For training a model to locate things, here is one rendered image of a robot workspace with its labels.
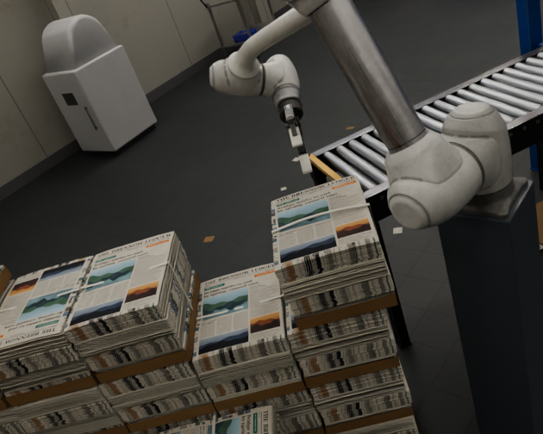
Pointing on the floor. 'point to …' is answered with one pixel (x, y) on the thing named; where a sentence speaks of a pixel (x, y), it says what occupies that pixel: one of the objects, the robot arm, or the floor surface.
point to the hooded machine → (95, 86)
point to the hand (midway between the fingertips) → (302, 157)
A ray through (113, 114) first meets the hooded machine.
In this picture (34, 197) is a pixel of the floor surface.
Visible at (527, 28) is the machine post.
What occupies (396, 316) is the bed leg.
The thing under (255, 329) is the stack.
